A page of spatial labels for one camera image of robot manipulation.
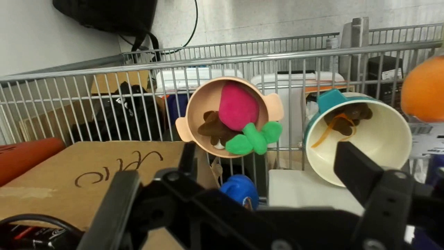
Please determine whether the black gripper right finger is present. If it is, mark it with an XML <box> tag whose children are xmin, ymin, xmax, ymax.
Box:
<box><xmin>334</xmin><ymin>140</ymin><xmax>386</xmax><ymax>206</ymax></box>

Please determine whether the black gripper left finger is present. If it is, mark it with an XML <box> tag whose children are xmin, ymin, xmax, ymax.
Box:
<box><xmin>178</xmin><ymin>140</ymin><xmax>202</xmax><ymax>188</ymax></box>

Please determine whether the pink strawberry plush toy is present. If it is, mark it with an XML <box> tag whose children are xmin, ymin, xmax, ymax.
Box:
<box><xmin>218</xmin><ymin>82</ymin><xmax>285</xmax><ymax>157</ymax></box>

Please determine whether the brown bear plush toy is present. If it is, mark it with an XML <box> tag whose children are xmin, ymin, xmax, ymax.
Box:
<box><xmin>198</xmin><ymin>110</ymin><xmax>242</xmax><ymax>147</ymax></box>

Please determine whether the brown plush with orange ribbon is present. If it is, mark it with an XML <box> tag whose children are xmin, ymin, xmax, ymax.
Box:
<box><xmin>310</xmin><ymin>101</ymin><xmax>375</xmax><ymax>150</ymax></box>

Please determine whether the white container with green lid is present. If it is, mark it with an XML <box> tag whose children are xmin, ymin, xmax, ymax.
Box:
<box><xmin>268</xmin><ymin>168</ymin><xmax>367</xmax><ymax>220</ymax></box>

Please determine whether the blue toy detergent bottle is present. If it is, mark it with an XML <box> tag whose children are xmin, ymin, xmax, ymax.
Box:
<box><xmin>220</xmin><ymin>174</ymin><xmax>261</xmax><ymax>213</ymax></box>

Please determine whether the white barcode label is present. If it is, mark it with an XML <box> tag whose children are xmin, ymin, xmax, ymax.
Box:
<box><xmin>409</xmin><ymin>121</ymin><xmax>444</xmax><ymax>160</ymax></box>

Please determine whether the black cloth bundle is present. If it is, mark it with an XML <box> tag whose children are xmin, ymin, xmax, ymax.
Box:
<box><xmin>71</xmin><ymin>82</ymin><xmax>160</xmax><ymax>143</ymax></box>

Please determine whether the orange mesh ball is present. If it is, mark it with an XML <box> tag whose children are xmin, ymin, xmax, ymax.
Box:
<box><xmin>400</xmin><ymin>54</ymin><xmax>444</xmax><ymax>124</ymax></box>

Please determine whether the small cardboard box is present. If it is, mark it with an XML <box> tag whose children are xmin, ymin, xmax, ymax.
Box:
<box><xmin>89</xmin><ymin>71</ymin><xmax>155</xmax><ymax>97</ymax></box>

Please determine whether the large printed cardboard box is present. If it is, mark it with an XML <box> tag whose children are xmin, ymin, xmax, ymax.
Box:
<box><xmin>0</xmin><ymin>139</ymin><xmax>220</xmax><ymax>250</ymax></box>

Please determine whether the orange red cylinder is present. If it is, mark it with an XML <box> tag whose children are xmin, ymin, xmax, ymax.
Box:
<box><xmin>0</xmin><ymin>136</ymin><xmax>69</xmax><ymax>188</ymax></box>

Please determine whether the black bag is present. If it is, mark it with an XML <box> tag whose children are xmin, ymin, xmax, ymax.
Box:
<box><xmin>52</xmin><ymin>0</ymin><xmax>162</xmax><ymax>64</ymax></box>

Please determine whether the white bowl with teal handles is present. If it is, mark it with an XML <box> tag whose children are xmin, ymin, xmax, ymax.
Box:
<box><xmin>303</xmin><ymin>89</ymin><xmax>414</xmax><ymax>189</ymax></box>

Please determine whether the pink bowl with handles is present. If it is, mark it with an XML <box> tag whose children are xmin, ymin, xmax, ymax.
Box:
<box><xmin>174</xmin><ymin>75</ymin><xmax>286</xmax><ymax>161</ymax></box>

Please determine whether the metal wire rack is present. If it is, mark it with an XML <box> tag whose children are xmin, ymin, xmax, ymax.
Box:
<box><xmin>0</xmin><ymin>17</ymin><xmax>444</xmax><ymax>186</ymax></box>

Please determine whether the thin black cable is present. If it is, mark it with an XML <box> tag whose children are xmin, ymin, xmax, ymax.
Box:
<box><xmin>159</xmin><ymin>0</ymin><xmax>202</xmax><ymax>57</ymax></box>

